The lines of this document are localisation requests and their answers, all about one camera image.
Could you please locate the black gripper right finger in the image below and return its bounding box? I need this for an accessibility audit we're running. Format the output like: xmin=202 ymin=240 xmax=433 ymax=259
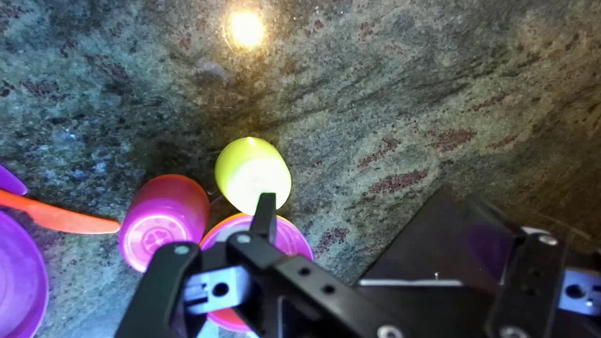
xmin=484 ymin=233 xmax=567 ymax=338

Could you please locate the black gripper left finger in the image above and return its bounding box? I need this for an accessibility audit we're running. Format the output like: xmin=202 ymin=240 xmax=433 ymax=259
xmin=114 ymin=193 xmax=277 ymax=338

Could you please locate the magenta plastic cup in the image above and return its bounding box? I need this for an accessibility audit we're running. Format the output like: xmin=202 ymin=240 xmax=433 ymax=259
xmin=118 ymin=174 xmax=210 ymax=272

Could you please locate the purple plastic plate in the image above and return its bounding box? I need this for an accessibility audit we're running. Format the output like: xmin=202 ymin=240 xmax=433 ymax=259
xmin=0 ymin=212 xmax=48 ymax=338

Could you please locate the orange-red plastic knife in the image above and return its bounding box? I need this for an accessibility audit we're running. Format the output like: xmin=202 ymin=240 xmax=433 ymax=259
xmin=0 ymin=191 xmax=120 ymax=234

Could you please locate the pink plastic bowl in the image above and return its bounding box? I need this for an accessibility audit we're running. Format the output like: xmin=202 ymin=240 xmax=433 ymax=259
xmin=200 ymin=214 xmax=313 ymax=334

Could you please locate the yellow-green plastic cup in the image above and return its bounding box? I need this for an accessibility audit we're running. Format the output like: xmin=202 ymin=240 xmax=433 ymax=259
xmin=213 ymin=137 xmax=290 ymax=214

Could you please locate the purple plastic spoon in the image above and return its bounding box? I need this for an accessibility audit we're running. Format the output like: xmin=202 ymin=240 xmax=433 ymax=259
xmin=0 ymin=165 xmax=28 ymax=195

